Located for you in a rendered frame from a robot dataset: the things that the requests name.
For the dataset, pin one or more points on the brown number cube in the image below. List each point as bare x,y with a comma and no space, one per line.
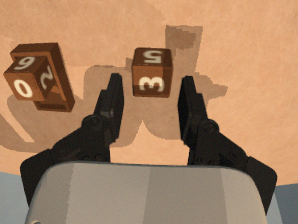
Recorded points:
152,71
30,78

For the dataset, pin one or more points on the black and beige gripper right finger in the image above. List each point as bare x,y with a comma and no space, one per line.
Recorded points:
211,148

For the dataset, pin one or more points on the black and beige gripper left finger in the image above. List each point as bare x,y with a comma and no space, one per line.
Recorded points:
88,140

